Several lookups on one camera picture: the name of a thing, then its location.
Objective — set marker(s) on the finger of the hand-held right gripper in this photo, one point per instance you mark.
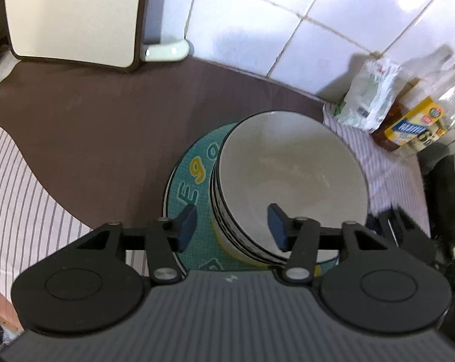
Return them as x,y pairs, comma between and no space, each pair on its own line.
404,230

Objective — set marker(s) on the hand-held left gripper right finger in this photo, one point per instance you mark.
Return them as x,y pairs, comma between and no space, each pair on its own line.
277,226

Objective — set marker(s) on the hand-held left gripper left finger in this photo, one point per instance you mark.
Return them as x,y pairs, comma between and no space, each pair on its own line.
186,230

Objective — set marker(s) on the white bowl with black rim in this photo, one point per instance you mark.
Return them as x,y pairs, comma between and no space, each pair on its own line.
221,230
291,173

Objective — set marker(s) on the teal fried egg plate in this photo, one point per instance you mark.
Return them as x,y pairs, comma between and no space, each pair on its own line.
191,181

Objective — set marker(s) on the black pan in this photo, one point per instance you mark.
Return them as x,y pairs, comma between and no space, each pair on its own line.
449,196

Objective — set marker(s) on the oil bottle with yellow label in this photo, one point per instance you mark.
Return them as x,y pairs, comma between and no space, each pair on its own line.
412,128

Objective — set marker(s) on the white plastic bag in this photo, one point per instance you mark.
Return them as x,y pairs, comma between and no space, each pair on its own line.
366,94

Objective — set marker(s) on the cream cutting board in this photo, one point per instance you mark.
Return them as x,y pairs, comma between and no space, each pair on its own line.
72,11

